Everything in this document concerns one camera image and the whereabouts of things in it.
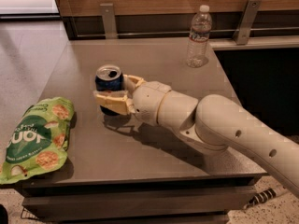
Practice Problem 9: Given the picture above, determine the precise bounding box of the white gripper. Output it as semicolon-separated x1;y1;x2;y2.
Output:
93;75;171;126

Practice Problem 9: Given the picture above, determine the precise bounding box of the blue pepsi can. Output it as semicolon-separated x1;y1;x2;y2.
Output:
94;64;124;117

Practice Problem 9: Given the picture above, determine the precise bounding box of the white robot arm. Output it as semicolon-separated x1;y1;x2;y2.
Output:
93;75;299;196

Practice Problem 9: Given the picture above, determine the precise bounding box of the green rice chip bag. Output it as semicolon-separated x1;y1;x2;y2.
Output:
0;97;75;185

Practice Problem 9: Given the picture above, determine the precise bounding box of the clear plastic water bottle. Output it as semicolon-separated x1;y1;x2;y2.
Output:
186;5;212;68

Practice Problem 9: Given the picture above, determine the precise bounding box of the left metal bracket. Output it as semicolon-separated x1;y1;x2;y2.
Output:
100;3;118;39

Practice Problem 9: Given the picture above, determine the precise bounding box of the metal bracket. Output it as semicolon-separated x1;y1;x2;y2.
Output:
233;0;262;45
100;3;118;39

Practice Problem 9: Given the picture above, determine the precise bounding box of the right metal bracket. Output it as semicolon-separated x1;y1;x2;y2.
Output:
233;0;262;45

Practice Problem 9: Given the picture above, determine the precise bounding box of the striped cable on floor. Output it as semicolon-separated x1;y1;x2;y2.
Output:
243;185;289;210

